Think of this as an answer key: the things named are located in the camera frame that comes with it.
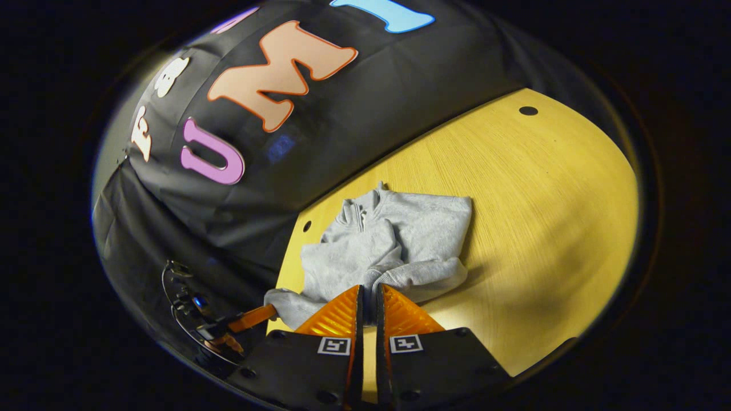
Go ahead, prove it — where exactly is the black backdrop cloth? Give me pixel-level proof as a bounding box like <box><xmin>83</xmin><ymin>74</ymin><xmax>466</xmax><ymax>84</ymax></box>
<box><xmin>91</xmin><ymin>0</ymin><xmax>577</xmax><ymax>366</ymax></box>

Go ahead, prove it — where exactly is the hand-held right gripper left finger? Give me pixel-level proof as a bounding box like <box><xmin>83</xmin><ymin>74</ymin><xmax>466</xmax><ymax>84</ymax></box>
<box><xmin>228</xmin><ymin>284</ymin><xmax>366</xmax><ymax>410</ymax></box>

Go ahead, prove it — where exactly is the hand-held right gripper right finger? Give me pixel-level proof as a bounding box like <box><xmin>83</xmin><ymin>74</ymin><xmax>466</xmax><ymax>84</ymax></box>
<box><xmin>374</xmin><ymin>283</ymin><xmax>512</xmax><ymax>410</ymax></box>

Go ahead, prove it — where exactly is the grey zip-neck sweatshirt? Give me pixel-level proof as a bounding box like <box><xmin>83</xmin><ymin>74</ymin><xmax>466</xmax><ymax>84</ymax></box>
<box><xmin>264</xmin><ymin>182</ymin><xmax>473</xmax><ymax>332</ymax></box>

